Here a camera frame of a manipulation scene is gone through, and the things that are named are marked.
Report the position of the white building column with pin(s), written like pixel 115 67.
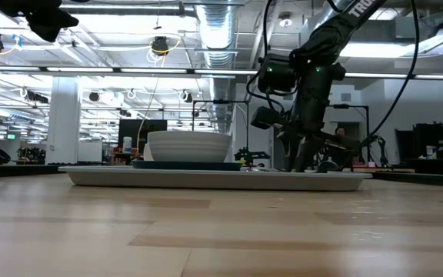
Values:
pixel 63 127

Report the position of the white labelled canister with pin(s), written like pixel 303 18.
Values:
pixel 431 152

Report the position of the black metal frame rig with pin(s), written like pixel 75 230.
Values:
pixel 340 106
pixel 221 101

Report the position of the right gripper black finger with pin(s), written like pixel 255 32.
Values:
pixel 291 154
pixel 310 154

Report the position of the dark teal plate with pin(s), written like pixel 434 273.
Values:
pixel 140 165

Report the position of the white ribbed bowl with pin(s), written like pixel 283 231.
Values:
pixel 188 148

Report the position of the green lit sign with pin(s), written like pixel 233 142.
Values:
pixel 11 136

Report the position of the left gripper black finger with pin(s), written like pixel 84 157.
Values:
pixel 50 23

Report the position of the grey plastic tray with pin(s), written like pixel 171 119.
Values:
pixel 129 181

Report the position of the silver ribbed ceiling duct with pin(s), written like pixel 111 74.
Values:
pixel 215 23

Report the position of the white plastic tub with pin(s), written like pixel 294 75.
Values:
pixel 147 154

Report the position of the dark grey domed object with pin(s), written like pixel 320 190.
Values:
pixel 330 166

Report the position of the black monitor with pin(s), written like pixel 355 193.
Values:
pixel 129 129

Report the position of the black storage crates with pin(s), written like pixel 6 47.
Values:
pixel 440 142

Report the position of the small black background robot arm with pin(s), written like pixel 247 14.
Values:
pixel 250 155

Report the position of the long ceiling light strip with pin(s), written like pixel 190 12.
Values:
pixel 160 71

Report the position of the white wipes canister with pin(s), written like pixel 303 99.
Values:
pixel 127 145

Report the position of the pale yellow pad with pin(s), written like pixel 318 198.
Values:
pixel 50 172

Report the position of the person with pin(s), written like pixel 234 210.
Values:
pixel 340 132

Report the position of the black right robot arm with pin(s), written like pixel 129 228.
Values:
pixel 329 38

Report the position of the white cabinet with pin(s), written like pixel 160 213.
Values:
pixel 90 152

